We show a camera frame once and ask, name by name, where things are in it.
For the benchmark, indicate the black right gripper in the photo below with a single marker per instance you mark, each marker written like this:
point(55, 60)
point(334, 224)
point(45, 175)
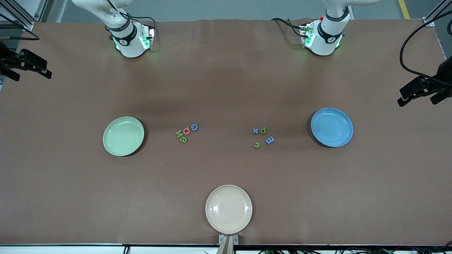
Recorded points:
point(7, 60)

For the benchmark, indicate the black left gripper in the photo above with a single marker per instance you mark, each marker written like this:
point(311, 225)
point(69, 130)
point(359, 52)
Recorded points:
point(444, 76)

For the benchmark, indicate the blue letter m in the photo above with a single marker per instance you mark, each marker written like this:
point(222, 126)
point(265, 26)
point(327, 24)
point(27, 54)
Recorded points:
point(269, 140)

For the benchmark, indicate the red letter Q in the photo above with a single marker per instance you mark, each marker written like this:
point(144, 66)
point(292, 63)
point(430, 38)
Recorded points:
point(183, 131)

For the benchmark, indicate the green letter B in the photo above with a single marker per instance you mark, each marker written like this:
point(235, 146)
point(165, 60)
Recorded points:
point(183, 139)

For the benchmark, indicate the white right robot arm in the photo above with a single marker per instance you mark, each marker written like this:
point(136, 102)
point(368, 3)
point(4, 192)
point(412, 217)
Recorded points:
point(127, 46)

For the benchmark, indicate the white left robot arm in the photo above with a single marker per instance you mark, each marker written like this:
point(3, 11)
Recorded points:
point(323, 44)

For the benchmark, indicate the blue plate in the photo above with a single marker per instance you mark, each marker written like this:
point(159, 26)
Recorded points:
point(332, 127)

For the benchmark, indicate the light green plate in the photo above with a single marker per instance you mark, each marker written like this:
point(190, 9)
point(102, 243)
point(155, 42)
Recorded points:
point(123, 137)

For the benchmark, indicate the brown table cover sheet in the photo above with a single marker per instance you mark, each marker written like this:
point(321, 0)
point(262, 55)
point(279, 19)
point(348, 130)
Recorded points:
point(226, 88)

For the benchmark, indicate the beige plate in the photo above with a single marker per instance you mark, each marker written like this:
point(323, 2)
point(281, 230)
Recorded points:
point(229, 209)

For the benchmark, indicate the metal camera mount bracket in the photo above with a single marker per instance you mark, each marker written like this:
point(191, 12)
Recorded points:
point(228, 243)

